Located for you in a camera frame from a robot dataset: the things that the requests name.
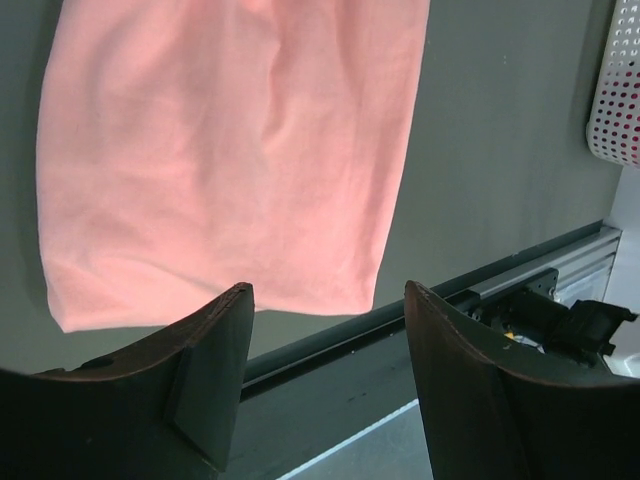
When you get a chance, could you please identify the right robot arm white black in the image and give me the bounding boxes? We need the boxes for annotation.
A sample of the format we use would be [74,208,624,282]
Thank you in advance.
[469,288,638,372]

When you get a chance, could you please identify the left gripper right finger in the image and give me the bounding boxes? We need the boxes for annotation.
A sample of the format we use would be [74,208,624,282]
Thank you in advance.
[404,281,639,479]

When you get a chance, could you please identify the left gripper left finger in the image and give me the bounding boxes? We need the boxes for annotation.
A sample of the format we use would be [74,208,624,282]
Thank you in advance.
[1,283,254,479]

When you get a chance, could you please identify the salmon pink t shirt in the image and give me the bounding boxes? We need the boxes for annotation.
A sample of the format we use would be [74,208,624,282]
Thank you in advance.
[36,1,430,332]

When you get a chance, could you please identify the aluminium rail with cable duct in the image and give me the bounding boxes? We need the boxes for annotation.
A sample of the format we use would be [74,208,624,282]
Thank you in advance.
[439,225,624,306]

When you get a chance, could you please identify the white perforated laundry basket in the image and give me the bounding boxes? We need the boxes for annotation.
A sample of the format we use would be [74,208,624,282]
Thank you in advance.
[586,0,640,168]

